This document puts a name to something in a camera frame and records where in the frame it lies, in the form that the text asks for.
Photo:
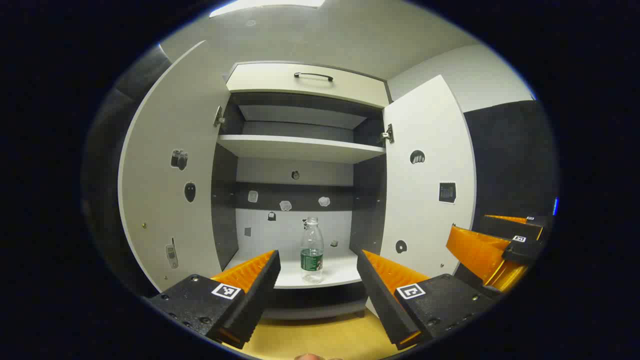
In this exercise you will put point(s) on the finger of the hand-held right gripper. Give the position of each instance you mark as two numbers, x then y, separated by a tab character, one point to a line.
505	227
525	250

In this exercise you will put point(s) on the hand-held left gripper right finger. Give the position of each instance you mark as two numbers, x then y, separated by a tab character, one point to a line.
380	300

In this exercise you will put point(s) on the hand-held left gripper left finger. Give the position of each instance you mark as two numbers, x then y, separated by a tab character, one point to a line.
257	295

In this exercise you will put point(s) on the white and grey cabinet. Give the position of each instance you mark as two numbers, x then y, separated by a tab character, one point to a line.
290	235

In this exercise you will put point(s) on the clear plastic bottle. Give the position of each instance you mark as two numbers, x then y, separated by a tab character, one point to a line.
312	250

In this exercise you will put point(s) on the white cabinet door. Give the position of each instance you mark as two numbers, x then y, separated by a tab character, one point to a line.
165	125
425	120

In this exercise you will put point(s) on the white cabinet shelf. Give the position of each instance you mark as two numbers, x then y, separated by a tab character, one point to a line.
290	275
300	147

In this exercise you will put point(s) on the metal door hinge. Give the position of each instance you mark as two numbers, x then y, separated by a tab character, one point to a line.
388	134
218	117

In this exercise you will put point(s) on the white cabinet drawer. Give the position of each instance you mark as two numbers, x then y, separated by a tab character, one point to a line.
260	80

